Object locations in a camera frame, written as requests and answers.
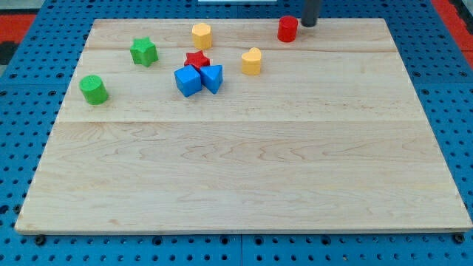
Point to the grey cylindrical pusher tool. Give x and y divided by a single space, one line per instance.
310 12

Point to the blue triangle block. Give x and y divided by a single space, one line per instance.
212 77

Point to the yellow heart block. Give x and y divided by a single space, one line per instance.
251 61

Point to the green cylinder block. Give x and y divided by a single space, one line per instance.
93 89

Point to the red star block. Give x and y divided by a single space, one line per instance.
197 60

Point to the green star block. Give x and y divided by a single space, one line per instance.
143 51

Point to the blue cube block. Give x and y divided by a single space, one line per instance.
188 80

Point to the yellow hexagon block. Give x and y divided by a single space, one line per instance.
202 36

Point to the red cylinder block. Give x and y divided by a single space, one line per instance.
287 28

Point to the wooden board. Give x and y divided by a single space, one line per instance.
330 137

